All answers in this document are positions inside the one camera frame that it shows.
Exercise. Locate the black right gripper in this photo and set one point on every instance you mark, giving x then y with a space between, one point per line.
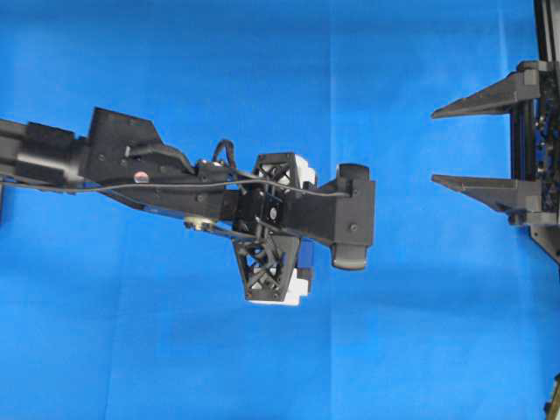
531 198

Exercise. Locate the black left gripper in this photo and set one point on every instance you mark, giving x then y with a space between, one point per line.
276 267

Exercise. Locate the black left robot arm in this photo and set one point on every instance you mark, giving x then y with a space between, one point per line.
124 158

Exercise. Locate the blue table mat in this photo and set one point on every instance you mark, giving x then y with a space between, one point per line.
111 313

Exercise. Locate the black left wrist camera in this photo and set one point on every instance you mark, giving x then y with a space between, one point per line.
343 220

